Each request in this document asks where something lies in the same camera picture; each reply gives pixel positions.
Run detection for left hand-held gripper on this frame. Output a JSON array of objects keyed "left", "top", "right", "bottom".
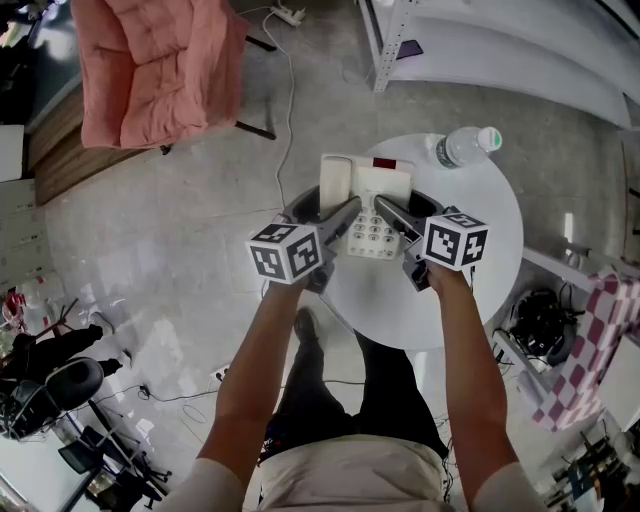
[{"left": 244, "top": 185, "right": 363, "bottom": 296}]

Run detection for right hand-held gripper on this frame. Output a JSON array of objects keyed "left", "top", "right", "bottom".
[{"left": 373, "top": 190, "right": 491, "bottom": 293}]

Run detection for white desk telephone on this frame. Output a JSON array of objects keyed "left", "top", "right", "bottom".
[{"left": 318, "top": 153, "right": 414, "bottom": 260}]

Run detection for person's right forearm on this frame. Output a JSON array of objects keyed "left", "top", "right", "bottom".
[{"left": 428, "top": 262, "right": 521, "bottom": 494}]

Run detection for person's left forearm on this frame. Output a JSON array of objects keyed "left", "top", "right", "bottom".
[{"left": 197, "top": 277, "right": 311, "bottom": 486}]

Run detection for clear plastic water bottle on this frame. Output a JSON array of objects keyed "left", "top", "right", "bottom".
[{"left": 434, "top": 125, "right": 503, "bottom": 170}]

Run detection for round white table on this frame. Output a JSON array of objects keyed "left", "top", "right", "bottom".
[{"left": 319, "top": 132, "right": 525, "bottom": 351}]

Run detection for person's left black shoe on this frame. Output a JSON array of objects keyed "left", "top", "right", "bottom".
[{"left": 293, "top": 307, "right": 319, "bottom": 346}]

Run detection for white metal shelf rack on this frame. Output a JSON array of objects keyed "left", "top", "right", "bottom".
[{"left": 357, "top": 0, "right": 634, "bottom": 130}]

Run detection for person's black trousers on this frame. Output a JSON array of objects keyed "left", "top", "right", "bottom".
[{"left": 272, "top": 319, "right": 449, "bottom": 461}]

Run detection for white power strip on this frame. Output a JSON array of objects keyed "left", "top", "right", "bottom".
[{"left": 269, "top": 4, "right": 307, "bottom": 27}]

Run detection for pink padded armchair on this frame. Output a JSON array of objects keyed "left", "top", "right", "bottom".
[{"left": 69, "top": 0, "right": 277, "bottom": 155}]

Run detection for pink checkered cloth table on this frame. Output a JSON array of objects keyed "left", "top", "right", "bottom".
[{"left": 532, "top": 269, "right": 640, "bottom": 434}]

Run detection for brown wooden step platform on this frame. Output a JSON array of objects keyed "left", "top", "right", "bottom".
[{"left": 27, "top": 84, "right": 166, "bottom": 207}]

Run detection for person's beige shirt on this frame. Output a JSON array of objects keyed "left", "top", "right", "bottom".
[{"left": 159, "top": 434, "right": 551, "bottom": 512}]

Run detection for red metal stand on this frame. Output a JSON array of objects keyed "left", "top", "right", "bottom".
[{"left": 34, "top": 298, "right": 81, "bottom": 341}]

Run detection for white locker cabinet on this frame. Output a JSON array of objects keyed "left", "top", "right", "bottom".
[{"left": 0, "top": 179, "right": 51, "bottom": 291}]

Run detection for black office chair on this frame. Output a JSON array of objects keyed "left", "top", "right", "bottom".
[{"left": 9, "top": 357, "right": 171, "bottom": 501}]

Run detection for white board panel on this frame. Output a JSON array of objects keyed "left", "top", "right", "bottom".
[{"left": 0, "top": 124, "right": 26, "bottom": 184}]

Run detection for white power cable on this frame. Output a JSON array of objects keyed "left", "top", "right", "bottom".
[{"left": 262, "top": 9, "right": 297, "bottom": 211}]

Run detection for black cable bundle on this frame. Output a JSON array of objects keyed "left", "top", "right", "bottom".
[{"left": 512, "top": 287, "right": 584, "bottom": 369}]

